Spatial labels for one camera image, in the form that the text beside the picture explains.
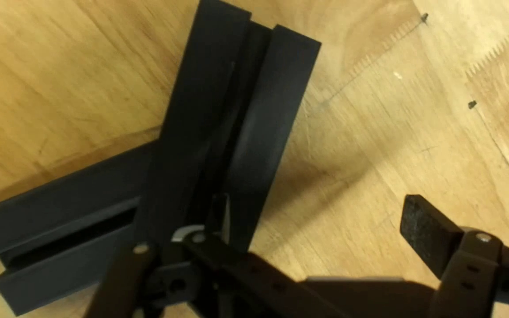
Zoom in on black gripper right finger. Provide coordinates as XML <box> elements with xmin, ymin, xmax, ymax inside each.
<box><xmin>399</xmin><ymin>193</ymin><xmax>509</xmax><ymax>318</ymax></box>

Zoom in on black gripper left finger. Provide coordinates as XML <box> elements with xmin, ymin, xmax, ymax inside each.
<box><xmin>84</xmin><ymin>193</ymin><xmax>291</xmax><ymax>318</ymax></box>

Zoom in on long black grooved piece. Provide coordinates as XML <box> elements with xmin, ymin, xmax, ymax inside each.
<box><xmin>0</xmin><ymin>140</ymin><xmax>157</xmax><ymax>318</ymax></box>

